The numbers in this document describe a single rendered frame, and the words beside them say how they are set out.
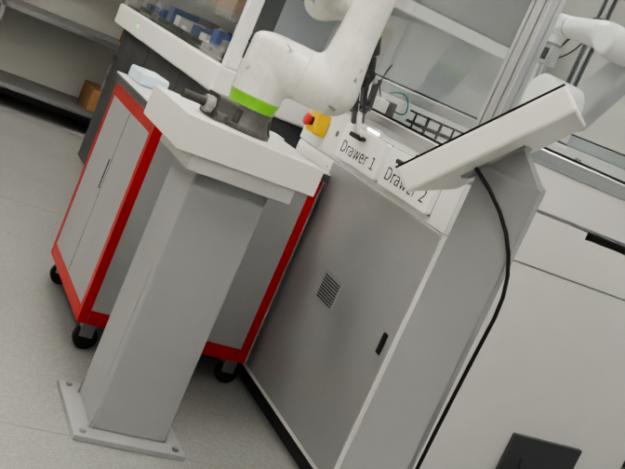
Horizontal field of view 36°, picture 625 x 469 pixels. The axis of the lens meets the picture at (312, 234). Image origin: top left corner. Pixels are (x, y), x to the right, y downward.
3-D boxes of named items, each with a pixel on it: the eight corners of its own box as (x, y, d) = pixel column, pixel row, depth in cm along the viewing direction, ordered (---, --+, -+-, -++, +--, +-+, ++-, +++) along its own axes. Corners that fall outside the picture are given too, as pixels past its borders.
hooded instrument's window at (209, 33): (220, 63, 350) (270, -57, 342) (124, 4, 505) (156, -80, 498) (466, 165, 402) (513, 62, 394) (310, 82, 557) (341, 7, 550)
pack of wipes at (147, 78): (166, 95, 318) (170, 82, 318) (139, 85, 313) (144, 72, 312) (152, 85, 331) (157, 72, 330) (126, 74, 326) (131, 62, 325)
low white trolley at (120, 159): (62, 349, 286) (158, 110, 273) (38, 273, 340) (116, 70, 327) (236, 391, 312) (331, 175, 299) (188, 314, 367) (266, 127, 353)
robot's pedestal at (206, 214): (72, 439, 236) (189, 153, 223) (56, 382, 263) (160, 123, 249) (183, 462, 250) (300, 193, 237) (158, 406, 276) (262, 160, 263)
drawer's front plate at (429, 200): (423, 214, 249) (442, 175, 248) (376, 182, 275) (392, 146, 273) (429, 216, 250) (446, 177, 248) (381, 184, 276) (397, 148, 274)
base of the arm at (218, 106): (186, 110, 225) (196, 86, 224) (166, 95, 238) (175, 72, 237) (277, 147, 240) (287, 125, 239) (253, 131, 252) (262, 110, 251)
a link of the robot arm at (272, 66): (280, 123, 234) (313, 49, 231) (221, 95, 235) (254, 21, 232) (286, 122, 247) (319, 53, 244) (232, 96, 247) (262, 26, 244)
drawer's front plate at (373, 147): (372, 180, 277) (388, 144, 275) (333, 154, 302) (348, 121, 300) (378, 181, 278) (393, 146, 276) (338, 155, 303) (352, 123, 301)
